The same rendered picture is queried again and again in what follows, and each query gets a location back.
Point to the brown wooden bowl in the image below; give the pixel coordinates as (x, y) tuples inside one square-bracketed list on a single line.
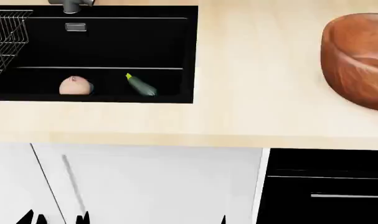
[(355, 70)]

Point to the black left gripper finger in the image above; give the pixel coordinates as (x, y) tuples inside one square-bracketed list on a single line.
[(84, 219), (26, 219)]

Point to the black dishwasher front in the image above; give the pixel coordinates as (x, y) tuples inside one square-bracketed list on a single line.
[(325, 210)]

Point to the grey sink overflow plate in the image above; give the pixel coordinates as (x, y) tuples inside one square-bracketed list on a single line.
[(76, 27)]

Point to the dark green zucchini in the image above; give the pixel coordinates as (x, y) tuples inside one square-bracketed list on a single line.
[(141, 86)]

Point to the grey metal faucet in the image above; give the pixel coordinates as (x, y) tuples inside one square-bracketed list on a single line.
[(71, 6)]

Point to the black kitchen sink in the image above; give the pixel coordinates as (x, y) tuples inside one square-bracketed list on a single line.
[(120, 49)]

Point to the pale peach onion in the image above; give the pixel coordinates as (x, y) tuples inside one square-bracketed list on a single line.
[(74, 86)]

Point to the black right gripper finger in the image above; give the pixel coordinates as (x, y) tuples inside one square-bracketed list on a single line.
[(223, 221)]

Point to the plain white cabinet door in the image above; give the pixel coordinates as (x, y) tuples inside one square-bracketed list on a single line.
[(11, 177)]

